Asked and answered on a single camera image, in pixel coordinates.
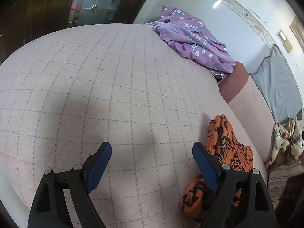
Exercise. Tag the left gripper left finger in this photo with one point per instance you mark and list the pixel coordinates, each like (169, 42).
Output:
(95, 166)

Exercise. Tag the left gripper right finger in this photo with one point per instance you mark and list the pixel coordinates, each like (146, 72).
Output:
(208, 165)

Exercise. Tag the orange black floral cloth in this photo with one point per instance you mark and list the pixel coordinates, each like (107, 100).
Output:
(222, 143)

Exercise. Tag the striped beige blanket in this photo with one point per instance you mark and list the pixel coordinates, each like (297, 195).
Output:
(278, 178)

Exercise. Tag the beige checkered mattress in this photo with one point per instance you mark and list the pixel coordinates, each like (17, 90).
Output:
(65, 93)

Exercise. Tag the beige bolster with maroon end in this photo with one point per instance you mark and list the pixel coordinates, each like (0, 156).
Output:
(249, 106)

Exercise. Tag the cream floral crumpled cloth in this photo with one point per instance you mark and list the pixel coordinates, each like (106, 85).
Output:
(287, 144)

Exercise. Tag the grey pillow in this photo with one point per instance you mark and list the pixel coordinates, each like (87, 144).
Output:
(278, 87)

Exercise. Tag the purple floral garment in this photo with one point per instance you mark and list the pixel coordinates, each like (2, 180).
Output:
(190, 38)

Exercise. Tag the wooden glass-panel wardrobe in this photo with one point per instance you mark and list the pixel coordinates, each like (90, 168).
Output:
(23, 21)

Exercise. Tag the wall switch plate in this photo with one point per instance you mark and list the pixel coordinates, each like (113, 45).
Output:
(285, 41)

